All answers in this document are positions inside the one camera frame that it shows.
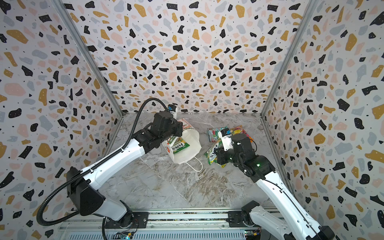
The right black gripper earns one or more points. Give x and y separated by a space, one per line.
221 155

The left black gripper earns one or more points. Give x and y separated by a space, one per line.
178 125

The orange fruit candy bag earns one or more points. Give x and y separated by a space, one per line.
239 130

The white floral paper bag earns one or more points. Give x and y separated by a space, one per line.
192 137

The green mango tea candy bag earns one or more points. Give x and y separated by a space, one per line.
210 154

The teal berry mint candy bag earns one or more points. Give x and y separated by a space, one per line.
213 134

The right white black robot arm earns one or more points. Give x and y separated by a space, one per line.
296 223

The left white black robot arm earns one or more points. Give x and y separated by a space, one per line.
84 192

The right green circuit board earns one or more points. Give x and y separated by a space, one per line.
253 235

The green circuit board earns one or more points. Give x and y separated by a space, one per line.
124 236
253 235

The left green circuit board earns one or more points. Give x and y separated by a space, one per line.
124 236

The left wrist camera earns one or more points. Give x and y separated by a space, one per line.
173 109

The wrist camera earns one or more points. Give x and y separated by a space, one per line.
173 109
226 137

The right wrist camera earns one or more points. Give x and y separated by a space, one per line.
226 137

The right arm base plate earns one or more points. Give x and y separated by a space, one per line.
239 219

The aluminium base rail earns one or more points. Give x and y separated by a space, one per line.
166 224

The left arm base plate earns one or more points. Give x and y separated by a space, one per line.
134 220

